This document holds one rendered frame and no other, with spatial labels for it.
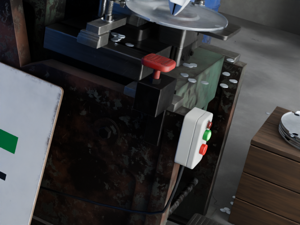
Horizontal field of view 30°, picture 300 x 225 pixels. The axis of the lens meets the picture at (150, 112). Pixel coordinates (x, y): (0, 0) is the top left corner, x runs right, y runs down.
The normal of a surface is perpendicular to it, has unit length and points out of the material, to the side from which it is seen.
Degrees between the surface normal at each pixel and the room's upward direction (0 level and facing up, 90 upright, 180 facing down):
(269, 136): 0
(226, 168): 0
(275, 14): 90
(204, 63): 0
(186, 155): 90
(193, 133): 90
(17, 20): 74
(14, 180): 78
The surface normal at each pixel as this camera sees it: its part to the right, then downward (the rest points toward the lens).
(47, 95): -0.43, 0.11
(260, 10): -0.43, 0.32
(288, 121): 0.18, -0.89
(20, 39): 0.90, 0.07
